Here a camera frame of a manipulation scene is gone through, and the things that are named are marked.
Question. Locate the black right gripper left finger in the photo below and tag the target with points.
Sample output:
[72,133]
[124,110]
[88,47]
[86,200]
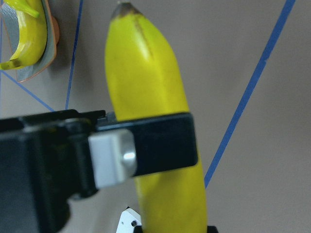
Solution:
[129,222]

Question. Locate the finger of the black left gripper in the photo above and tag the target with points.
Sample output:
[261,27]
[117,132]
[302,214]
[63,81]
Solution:
[125,149]

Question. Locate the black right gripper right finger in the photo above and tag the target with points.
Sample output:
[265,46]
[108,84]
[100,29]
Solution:
[212,229]

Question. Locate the grey square plate orange rim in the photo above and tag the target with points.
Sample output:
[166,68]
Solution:
[9,17]

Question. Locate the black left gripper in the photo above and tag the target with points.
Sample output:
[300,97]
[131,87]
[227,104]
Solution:
[44,161]

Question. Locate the yellow banana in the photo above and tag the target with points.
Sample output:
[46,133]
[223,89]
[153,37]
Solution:
[32,27]
[144,80]

